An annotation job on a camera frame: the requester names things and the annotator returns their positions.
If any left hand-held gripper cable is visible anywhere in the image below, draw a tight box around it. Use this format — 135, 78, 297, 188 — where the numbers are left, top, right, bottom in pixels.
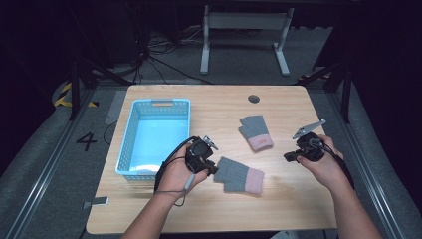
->
152, 135, 201, 208

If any grey glove with pink cuff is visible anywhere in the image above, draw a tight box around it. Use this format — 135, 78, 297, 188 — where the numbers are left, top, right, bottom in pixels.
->
213, 156, 266, 196
238, 115, 275, 153

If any yellow black hazard tape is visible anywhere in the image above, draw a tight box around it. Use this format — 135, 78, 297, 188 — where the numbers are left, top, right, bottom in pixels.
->
53, 82, 100, 109

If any person's right hand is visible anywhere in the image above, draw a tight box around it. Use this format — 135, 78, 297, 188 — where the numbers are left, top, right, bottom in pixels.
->
296, 133, 350, 194

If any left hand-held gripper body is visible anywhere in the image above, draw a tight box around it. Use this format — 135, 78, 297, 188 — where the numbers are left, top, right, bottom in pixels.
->
184, 134, 220, 174

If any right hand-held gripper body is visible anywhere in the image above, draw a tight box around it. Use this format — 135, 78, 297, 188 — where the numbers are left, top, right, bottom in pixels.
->
292, 119, 327, 163

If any hand-held gripper cable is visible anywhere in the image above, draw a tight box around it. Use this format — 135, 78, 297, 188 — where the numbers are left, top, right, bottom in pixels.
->
310, 138, 356, 191
152, 135, 201, 208

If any light blue plastic basket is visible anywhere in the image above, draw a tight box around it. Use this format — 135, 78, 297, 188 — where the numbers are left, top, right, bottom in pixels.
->
114, 98, 192, 182

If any person's left hand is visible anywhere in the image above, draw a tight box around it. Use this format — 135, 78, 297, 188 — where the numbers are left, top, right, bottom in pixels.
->
154, 143, 214, 201

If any right hand-held gripper cable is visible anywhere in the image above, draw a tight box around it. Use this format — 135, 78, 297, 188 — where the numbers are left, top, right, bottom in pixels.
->
310, 138, 356, 191

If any black metal stand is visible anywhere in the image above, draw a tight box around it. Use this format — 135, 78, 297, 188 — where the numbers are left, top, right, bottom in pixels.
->
298, 59, 353, 124
67, 59, 134, 121

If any thin black floor cable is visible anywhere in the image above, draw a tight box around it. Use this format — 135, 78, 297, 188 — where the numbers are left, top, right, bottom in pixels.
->
103, 120, 118, 146

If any bundle of black floor cables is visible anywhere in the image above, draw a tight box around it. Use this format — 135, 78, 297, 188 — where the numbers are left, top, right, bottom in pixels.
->
131, 29, 214, 86

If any aluminium floor rail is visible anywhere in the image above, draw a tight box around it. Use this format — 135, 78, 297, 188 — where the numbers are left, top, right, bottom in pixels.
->
5, 89, 97, 239
326, 92, 405, 239

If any white metal desk frame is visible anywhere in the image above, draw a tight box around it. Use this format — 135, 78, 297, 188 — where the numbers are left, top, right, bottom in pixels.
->
199, 4, 296, 78

